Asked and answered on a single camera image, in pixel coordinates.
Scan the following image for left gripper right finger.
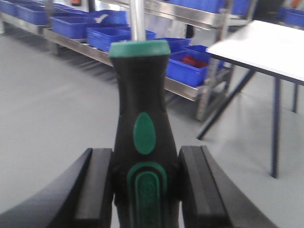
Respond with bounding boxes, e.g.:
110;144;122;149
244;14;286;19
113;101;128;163
179;146;276;228

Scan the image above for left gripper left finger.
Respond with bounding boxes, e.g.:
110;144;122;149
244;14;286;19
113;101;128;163
0;148;113;228

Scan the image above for green black screwdriver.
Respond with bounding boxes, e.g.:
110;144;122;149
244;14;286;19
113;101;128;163
109;0;180;228

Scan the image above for white table blue legs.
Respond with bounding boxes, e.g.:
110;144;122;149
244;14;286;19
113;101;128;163
197;20;304;179

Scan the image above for steel shelf rack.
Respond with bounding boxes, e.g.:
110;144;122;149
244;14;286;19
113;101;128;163
0;0;258;122

